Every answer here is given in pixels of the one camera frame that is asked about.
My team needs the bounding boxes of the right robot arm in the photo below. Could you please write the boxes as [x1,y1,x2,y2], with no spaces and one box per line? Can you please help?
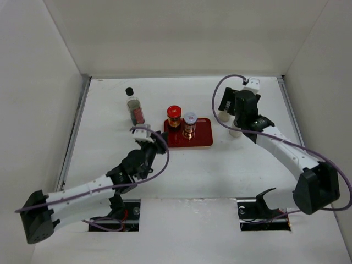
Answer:
[218,87,340,215]

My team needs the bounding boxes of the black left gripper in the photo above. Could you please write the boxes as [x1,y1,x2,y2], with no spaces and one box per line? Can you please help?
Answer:
[139,131,168,179]

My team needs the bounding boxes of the tall dark sauce bottle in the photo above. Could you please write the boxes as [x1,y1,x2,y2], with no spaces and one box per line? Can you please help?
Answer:
[125,87,145,125]

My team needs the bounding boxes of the small white-lid spice jar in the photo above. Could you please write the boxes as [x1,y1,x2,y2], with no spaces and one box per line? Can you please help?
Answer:
[183,112,197,139]

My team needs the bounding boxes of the red-lid chili sauce jar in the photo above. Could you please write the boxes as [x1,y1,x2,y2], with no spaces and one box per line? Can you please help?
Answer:
[167,105,182,131]

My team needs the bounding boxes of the red gold-rimmed tray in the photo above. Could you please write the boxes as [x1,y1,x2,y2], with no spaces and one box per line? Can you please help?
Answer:
[163,118,213,148]

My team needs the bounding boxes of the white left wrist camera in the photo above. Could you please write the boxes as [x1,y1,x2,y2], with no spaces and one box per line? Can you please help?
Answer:
[130,124,153,142]

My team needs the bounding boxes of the black-cap white powder jar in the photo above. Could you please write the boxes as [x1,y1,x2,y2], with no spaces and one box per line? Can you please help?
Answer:
[229,121,242,138]

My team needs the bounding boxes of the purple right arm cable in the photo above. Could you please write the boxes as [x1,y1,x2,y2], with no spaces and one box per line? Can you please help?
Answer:
[211,74,352,212]

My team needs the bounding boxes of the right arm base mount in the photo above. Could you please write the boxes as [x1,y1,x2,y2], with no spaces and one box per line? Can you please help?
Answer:
[236,188,291,232]

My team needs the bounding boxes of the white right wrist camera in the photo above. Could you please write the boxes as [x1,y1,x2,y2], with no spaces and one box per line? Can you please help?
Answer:
[242,77,260,94]

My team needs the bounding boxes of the clear-top salt grinder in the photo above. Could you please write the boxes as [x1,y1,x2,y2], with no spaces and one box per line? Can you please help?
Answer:
[218,111,230,123]

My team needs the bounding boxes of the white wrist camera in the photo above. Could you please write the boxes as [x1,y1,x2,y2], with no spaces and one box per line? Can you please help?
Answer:
[130,124,153,142]
[242,77,260,94]

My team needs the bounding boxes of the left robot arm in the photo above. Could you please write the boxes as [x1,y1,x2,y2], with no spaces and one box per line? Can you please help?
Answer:
[16,129,170,244]

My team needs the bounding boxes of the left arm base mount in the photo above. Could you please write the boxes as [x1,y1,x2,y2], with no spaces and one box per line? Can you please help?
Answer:
[88,196,141,232]

